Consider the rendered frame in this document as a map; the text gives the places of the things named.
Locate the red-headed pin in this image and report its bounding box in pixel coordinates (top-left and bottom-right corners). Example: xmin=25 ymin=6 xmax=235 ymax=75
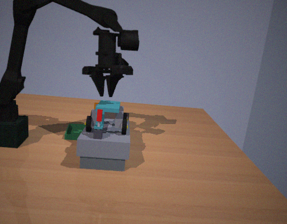
xmin=96 ymin=109 xmax=103 ymax=127

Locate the light blue wheeled trolley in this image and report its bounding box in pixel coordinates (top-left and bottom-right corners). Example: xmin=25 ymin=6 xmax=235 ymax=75
xmin=85 ymin=100 xmax=128 ymax=134

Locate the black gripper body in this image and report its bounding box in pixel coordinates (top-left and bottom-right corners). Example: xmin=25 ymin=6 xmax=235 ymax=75
xmin=82 ymin=48 xmax=133 ymax=76

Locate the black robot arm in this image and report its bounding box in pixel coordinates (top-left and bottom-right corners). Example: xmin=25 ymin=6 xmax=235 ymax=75
xmin=0 ymin=0 xmax=139 ymax=122

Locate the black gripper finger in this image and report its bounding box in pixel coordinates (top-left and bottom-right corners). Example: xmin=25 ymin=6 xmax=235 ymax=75
xmin=89 ymin=75 xmax=106 ymax=96
xmin=106 ymin=75 xmax=124 ymax=97

